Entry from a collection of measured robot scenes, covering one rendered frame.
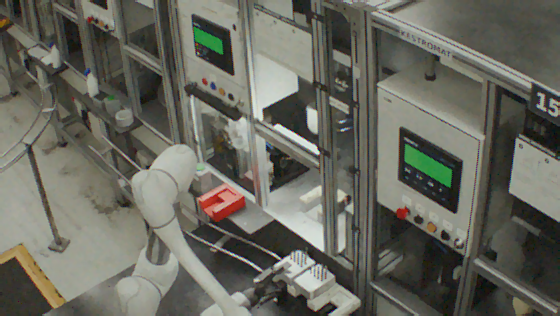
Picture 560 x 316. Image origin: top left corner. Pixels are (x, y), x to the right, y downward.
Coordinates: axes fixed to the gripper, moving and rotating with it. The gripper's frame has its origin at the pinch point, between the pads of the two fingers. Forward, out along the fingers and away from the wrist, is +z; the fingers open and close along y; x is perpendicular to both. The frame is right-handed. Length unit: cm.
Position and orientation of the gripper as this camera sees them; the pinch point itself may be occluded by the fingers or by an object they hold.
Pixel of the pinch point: (285, 274)
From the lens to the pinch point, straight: 295.2
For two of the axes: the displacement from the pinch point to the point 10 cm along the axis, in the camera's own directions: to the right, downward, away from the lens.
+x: -6.5, -4.1, 6.4
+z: 7.6, -4.5, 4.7
